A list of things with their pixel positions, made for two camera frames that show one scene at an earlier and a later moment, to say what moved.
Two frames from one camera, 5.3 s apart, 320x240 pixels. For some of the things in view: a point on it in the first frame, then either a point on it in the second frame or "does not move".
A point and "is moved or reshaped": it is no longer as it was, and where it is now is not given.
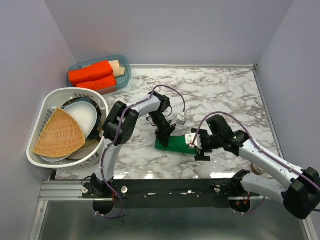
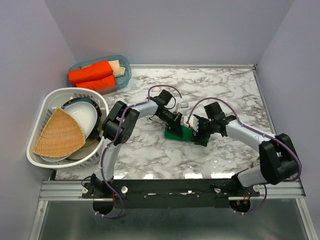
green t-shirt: x=176 y=143 is moved or reshaped
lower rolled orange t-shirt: x=105 y=84 does not move
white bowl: x=85 y=114 does not move
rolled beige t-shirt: x=118 y=70 does not move
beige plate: x=90 y=143 does not move
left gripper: x=163 y=135 -> x=174 y=125
